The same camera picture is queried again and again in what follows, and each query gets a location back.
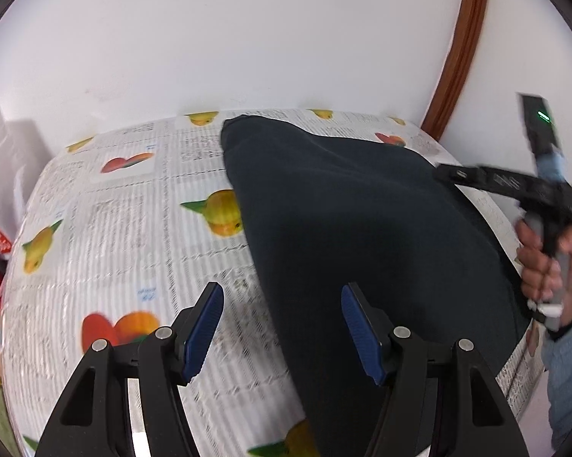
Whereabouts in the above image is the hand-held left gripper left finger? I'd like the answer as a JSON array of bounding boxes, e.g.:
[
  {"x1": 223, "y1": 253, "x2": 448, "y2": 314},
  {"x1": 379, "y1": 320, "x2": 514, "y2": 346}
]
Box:
[{"x1": 36, "y1": 282, "x2": 225, "y2": 457}]

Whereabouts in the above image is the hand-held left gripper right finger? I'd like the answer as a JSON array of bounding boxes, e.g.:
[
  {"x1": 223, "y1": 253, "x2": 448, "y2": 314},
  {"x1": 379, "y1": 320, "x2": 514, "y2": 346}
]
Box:
[{"x1": 341, "y1": 283, "x2": 526, "y2": 457}]

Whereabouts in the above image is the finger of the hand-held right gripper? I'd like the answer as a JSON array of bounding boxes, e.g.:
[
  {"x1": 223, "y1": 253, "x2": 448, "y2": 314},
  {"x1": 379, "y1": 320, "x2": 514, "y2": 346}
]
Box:
[{"x1": 433, "y1": 163, "x2": 482, "y2": 189}]

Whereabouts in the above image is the black sweatshirt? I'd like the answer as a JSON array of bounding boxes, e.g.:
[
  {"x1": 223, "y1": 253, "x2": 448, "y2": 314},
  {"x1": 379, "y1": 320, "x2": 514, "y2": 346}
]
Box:
[{"x1": 219, "y1": 114, "x2": 530, "y2": 457}]

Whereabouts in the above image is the person's right forearm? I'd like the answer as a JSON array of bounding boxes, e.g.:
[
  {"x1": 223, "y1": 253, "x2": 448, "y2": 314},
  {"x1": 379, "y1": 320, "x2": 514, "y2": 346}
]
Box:
[{"x1": 540, "y1": 290, "x2": 572, "y2": 452}]

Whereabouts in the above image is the fruit printed tablecloth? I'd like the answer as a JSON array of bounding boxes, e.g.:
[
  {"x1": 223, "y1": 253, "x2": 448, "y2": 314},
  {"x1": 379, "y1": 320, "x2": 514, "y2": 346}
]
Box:
[{"x1": 0, "y1": 107, "x2": 546, "y2": 457}]

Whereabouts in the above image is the white paper bag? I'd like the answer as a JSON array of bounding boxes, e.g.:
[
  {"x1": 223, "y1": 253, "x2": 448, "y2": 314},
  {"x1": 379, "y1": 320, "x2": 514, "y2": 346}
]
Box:
[{"x1": 0, "y1": 104, "x2": 54, "y2": 240}]

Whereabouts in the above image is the wooden door frame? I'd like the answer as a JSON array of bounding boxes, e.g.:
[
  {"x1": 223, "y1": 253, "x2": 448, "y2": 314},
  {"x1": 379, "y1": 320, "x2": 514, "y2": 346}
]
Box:
[{"x1": 419, "y1": 0, "x2": 491, "y2": 142}]

